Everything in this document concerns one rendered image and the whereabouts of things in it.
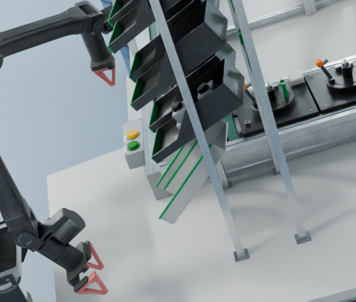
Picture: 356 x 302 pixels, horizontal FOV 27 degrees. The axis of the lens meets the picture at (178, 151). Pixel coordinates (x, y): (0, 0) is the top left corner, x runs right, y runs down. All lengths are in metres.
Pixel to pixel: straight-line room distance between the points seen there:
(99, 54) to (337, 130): 0.74
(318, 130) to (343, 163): 0.13
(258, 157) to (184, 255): 0.41
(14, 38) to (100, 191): 0.73
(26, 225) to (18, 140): 3.17
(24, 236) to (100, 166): 0.88
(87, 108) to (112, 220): 2.66
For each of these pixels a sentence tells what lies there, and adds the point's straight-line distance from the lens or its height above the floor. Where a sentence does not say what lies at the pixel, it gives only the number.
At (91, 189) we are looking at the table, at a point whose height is 0.86.
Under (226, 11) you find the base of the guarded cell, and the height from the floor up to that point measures 0.86.
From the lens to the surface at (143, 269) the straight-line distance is 2.11.
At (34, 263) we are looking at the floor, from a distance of 3.82.
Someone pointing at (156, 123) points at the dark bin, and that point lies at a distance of 2.00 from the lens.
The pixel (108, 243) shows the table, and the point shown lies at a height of 0.86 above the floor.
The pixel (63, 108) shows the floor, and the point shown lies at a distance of 5.06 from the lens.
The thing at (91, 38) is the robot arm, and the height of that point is 1.40.
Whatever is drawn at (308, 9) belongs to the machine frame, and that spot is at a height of 0.89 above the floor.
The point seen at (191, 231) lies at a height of 0.86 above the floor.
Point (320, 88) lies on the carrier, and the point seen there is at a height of 0.97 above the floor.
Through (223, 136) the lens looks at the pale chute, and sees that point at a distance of 1.92.
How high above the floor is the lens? 2.20
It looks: 32 degrees down
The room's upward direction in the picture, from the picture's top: 20 degrees counter-clockwise
